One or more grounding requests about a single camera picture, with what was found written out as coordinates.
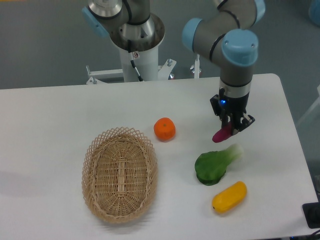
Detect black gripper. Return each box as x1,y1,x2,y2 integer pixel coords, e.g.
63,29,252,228
210,88,255,136

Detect purple sweet potato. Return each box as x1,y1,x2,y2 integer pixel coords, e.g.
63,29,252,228
212,125,232,143

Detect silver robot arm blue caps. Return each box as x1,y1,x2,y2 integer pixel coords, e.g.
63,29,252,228
81,0,266,142

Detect green bok choy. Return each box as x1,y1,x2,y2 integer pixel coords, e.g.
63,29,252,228
194,143,244,186

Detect orange tangerine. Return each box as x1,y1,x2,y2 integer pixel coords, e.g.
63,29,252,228
153,117,176,142

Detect yellow mango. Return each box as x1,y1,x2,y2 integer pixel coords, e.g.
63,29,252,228
211,181,247,214

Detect black device at table edge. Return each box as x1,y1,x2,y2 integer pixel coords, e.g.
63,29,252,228
302,202,320,229

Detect woven wicker basket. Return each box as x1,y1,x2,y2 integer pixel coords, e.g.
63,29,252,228
81,127,158,224

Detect white bracket with bolt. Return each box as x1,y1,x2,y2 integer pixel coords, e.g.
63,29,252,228
189,54,202,79

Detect white pedestal base frame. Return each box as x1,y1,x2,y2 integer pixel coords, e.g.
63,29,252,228
85,58,177,85

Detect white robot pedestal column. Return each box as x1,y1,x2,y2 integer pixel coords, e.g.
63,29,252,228
118,46,159,83

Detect black cable on pedestal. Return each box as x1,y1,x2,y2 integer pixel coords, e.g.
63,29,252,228
127,39,145,83

